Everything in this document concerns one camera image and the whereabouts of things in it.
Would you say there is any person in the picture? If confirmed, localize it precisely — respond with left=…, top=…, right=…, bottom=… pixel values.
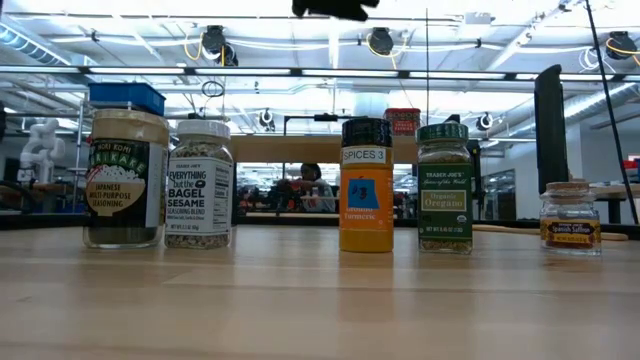
left=287, top=162, right=337, bottom=214

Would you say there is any thin black vertical rod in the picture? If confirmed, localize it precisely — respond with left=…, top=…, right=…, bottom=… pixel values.
left=425, top=7, right=430, bottom=121

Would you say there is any red smoked paprika tin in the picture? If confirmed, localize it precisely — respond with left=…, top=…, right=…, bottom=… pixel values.
left=384, top=107, right=422, bottom=137

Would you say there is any wooden shelf black metal frame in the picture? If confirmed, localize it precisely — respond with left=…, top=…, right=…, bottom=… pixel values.
left=230, top=113, right=469, bottom=229

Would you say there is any thin black slanted pole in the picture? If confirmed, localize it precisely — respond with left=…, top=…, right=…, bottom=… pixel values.
left=584, top=0, right=640, bottom=226

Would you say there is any black upright post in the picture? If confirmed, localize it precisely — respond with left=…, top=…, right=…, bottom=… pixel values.
left=533, top=64, right=571, bottom=196

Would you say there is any black equipment cabinet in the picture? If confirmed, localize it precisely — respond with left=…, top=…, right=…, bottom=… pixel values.
left=472, top=139, right=484, bottom=221

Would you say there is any bagel sesame jar white lid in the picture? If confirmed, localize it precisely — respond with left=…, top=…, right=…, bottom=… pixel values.
left=164, top=119, right=234, bottom=250

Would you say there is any wooden background table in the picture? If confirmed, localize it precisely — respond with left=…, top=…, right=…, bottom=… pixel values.
left=592, top=183, right=640, bottom=225

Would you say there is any blue storage bin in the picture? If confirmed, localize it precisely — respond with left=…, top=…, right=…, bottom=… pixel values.
left=88, top=82, right=167, bottom=117

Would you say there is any furikake seasoning jar tan lid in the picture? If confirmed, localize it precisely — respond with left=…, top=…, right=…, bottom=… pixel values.
left=83, top=108, right=170, bottom=250

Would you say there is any oregano jar green lid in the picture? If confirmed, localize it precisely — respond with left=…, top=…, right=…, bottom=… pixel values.
left=416, top=122, right=474, bottom=255

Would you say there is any orange turmeric bottle black cap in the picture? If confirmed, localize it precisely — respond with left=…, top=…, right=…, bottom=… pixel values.
left=339, top=117, right=395, bottom=254

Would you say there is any black ceiling cable reel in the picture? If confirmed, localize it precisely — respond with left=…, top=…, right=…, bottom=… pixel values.
left=201, top=24, right=240, bottom=68
left=367, top=27, right=396, bottom=57
left=605, top=31, right=639, bottom=61

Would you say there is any small saffron jar cork lid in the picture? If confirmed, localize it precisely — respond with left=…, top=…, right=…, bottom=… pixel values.
left=538, top=181, right=603, bottom=257

